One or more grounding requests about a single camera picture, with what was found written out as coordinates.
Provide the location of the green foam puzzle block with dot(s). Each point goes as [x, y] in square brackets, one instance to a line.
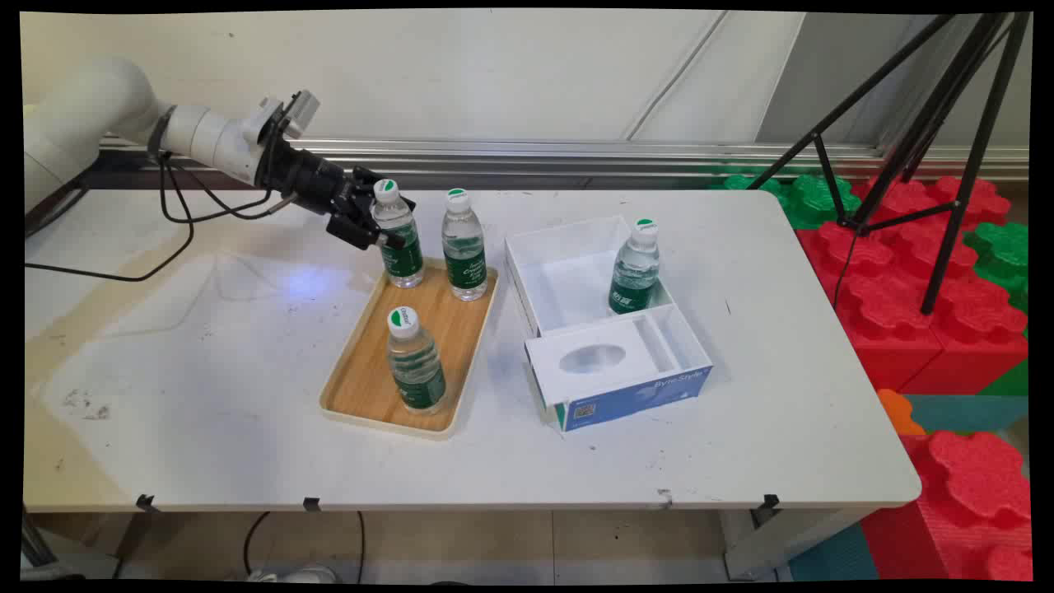
[1011, 383]
[811, 202]
[1000, 255]

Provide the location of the black tripod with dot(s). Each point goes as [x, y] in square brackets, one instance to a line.
[980, 123]

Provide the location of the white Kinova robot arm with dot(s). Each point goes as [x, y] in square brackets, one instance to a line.
[107, 99]

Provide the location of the orange foam puzzle block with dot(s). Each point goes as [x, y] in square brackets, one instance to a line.
[897, 412]

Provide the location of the blue box with white insert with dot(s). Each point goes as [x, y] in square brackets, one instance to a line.
[634, 395]

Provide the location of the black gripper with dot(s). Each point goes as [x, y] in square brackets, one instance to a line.
[309, 181]

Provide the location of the black table edge clip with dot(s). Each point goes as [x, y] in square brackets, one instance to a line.
[768, 506]
[146, 502]
[311, 504]

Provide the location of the red foam puzzle block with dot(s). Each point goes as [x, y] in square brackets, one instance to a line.
[972, 494]
[906, 202]
[889, 321]

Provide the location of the green label water bottle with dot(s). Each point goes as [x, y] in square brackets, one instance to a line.
[465, 263]
[632, 288]
[403, 263]
[418, 379]

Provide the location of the white open cardboard box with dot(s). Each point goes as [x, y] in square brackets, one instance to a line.
[568, 288]

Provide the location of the dark brown furniture piece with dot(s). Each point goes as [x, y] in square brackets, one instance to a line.
[62, 206]

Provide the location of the aluminium wall rail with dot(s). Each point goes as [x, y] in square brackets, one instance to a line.
[576, 152]

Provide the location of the wooden tray with cream rim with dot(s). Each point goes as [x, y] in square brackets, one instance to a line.
[370, 387]

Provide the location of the white table leg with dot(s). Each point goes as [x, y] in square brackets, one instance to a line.
[766, 548]

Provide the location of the white object under table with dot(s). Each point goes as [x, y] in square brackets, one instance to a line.
[305, 574]

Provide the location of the teal foam mat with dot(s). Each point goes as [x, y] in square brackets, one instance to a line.
[832, 556]
[963, 412]

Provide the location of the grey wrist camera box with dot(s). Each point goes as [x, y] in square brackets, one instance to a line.
[300, 111]

